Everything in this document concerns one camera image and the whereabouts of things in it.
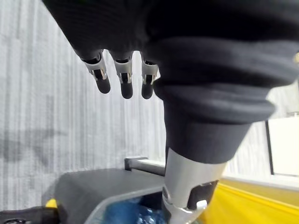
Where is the blue plastic trash bag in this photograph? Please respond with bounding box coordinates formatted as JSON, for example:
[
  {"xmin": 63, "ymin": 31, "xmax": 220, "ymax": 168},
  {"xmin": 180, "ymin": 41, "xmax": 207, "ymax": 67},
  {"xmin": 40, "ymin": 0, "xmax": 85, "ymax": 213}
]
[{"xmin": 100, "ymin": 195, "xmax": 169, "ymax": 224}]

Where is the grey trash can lid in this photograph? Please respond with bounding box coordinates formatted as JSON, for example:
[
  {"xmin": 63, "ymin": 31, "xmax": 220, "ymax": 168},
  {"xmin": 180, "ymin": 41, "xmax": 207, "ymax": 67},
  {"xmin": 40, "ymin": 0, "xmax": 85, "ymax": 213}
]
[{"xmin": 41, "ymin": 168, "xmax": 167, "ymax": 224}]

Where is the yellow trash bin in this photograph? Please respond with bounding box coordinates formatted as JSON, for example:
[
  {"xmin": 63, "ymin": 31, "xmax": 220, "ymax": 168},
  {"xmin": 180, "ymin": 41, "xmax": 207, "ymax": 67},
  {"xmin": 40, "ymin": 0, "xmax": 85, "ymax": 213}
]
[{"xmin": 198, "ymin": 178, "xmax": 299, "ymax": 224}]

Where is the grey metal bar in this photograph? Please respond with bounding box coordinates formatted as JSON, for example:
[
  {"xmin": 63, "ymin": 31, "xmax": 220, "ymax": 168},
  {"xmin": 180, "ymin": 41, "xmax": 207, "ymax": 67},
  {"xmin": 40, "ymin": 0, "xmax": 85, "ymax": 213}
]
[{"xmin": 124, "ymin": 156, "xmax": 167, "ymax": 177}]

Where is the white cabinet with black frame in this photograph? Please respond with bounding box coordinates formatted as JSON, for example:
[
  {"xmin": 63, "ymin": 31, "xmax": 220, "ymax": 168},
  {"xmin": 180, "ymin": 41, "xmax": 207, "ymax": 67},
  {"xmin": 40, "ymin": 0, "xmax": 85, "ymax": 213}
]
[{"xmin": 265, "ymin": 111, "xmax": 299, "ymax": 177}]

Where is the black and yellow robot foot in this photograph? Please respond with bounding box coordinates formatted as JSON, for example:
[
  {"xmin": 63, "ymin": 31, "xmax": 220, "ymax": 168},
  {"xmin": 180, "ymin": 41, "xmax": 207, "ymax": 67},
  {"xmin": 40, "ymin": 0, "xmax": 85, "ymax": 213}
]
[{"xmin": 0, "ymin": 198, "xmax": 59, "ymax": 224}]

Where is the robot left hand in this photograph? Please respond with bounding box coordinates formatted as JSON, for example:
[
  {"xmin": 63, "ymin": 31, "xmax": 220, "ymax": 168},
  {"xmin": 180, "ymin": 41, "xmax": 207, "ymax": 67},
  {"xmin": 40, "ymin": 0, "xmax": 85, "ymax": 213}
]
[{"xmin": 42, "ymin": 0, "xmax": 299, "ymax": 224}]

